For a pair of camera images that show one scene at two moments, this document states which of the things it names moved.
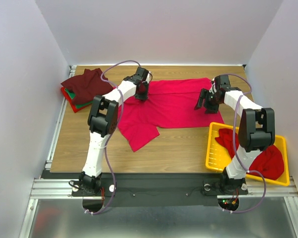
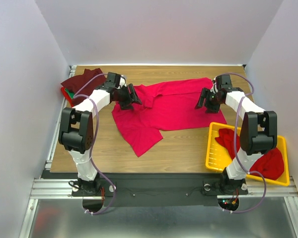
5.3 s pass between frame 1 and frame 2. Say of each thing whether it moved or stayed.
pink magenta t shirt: stayed
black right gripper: stayed
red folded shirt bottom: stayed
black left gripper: moved
